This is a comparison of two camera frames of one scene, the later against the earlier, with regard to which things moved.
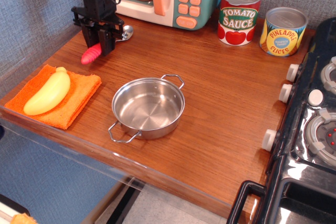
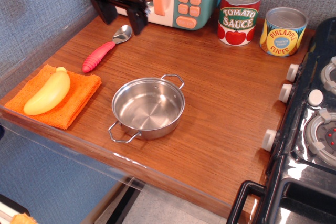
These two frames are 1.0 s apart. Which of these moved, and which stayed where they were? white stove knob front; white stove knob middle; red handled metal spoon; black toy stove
Moved: red handled metal spoon
Stayed: black toy stove; white stove knob middle; white stove knob front
